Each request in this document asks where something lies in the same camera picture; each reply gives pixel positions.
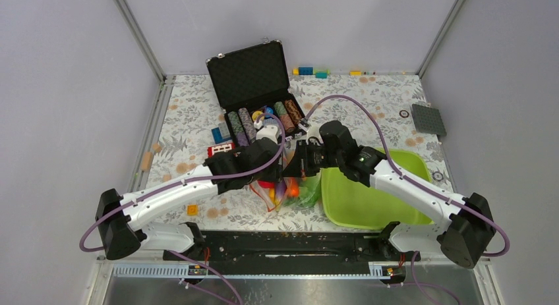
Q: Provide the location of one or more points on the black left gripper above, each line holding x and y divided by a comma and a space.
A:
275, 174

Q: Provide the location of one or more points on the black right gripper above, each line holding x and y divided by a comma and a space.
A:
300, 166

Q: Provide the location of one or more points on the clear zip top bag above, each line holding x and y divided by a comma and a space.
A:
267, 195

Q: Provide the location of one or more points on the green toy cabbage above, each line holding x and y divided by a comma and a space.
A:
309, 191

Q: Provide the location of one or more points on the red toy apple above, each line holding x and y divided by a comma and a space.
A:
266, 184

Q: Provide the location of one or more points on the orange toy carrot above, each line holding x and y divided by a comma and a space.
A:
293, 189

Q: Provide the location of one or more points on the purple toy eggplant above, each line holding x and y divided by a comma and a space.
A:
280, 191

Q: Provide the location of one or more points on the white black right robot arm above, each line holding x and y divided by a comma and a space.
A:
462, 226

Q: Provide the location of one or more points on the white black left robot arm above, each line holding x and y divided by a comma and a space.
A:
126, 222

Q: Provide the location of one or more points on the red white window brick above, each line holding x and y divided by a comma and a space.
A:
212, 150

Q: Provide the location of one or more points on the grey toy brick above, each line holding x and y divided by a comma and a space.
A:
224, 131

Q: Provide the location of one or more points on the blue toy brick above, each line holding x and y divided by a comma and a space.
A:
216, 134

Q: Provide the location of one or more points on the green plastic tray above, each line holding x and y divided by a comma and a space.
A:
352, 205

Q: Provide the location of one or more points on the black poker chip case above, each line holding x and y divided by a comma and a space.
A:
253, 78

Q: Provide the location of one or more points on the small orange toy cracker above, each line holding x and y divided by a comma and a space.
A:
192, 210

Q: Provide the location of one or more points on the small wooden cube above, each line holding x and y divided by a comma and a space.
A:
156, 148

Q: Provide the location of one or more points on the loose poker chip on table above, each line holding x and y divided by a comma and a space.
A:
404, 114

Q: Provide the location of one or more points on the wooden block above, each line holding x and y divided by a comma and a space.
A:
146, 161

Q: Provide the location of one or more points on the grey building baseplate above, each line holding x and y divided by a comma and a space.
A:
428, 120

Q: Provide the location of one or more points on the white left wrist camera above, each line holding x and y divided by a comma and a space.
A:
269, 131

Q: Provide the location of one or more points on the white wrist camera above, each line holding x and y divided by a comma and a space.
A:
311, 134
269, 131

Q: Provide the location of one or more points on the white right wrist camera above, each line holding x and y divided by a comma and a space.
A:
311, 134

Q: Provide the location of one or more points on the blue toy block at wall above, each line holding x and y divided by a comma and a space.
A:
305, 71

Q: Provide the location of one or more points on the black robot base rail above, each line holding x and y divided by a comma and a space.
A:
294, 253

